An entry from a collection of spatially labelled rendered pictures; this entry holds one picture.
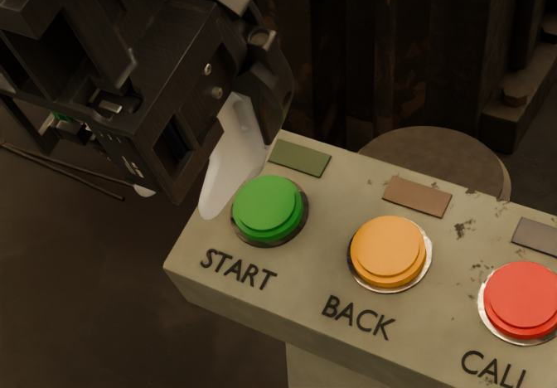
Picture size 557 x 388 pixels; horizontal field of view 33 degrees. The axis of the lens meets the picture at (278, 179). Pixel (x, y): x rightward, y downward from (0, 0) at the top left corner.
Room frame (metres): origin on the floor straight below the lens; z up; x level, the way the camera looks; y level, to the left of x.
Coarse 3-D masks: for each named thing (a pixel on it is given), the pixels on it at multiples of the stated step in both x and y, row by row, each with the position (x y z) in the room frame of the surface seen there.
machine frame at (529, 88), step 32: (256, 0) 1.34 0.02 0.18; (352, 0) 1.25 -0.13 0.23; (448, 0) 1.16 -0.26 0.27; (480, 0) 1.14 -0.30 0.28; (512, 0) 1.23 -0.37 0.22; (544, 0) 1.40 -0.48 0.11; (352, 32) 1.25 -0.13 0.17; (448, 32) 1.16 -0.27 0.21; (480, 32) 1.14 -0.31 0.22; (512, 32) 1.25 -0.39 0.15; (544, 32) 1.33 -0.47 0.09; (352, 64) 1.25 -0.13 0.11; (448, 64) 1.16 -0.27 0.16; (480, 64) 1.13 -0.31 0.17; (512, 64) 1.24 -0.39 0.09; (544, 64) 1.27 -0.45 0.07; (352, 96) 1.25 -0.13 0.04; (448, 96) 1.16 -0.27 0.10; (480, 96) 1.14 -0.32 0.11; (512, 96) 1.16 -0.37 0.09; (544, 96) 1.24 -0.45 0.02; (448, 128) 1.15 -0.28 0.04; (480, 128) 1.15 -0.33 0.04; (512, 128) 1.12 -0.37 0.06
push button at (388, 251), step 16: (368, 224) 0.36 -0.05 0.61; (384, 224) 0.36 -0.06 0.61; (400, 224) 0.36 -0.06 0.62; (352, 240) 0.35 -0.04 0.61; (368, 240) 0.35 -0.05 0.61; (384, 240) 0.35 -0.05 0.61; (400, 240) 0.35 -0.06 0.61; (416, 240) 0.34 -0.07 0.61; (352, 256) 0.34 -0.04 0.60; (368, 256) 0.34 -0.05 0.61; (384, 256) 0.34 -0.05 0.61; (400, 256) 0.34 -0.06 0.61; (416, 256) 0.34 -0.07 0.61; (368, 272) 0.33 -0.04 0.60; (384, 272) 0.33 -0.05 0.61; (400, 272) 0.33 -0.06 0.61; (416, 272) 0.33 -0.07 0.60
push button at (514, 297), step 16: (496, 272) 0.32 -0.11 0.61; (512, 272) 0.32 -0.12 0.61; (528, 272) 0.32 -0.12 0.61; (544, 272) 0.31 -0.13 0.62; (496, 288) 0.31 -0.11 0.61; (512, 288) 0.31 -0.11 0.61; (528, 288) 0.31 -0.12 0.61; (544, 288) 0.31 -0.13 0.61; (496, 304) 0.30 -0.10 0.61; (512, 304) 0.30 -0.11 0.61; (528, 304) 0.30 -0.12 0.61; (544, 304) 0.30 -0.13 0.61; (496, 320) 0.30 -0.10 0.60; (512, 320) 0.29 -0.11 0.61; (528, 320) 0.29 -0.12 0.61; (544, 320) 0.29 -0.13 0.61; (512, 336) 0.29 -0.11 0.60; (528, 336) 0.29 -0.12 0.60
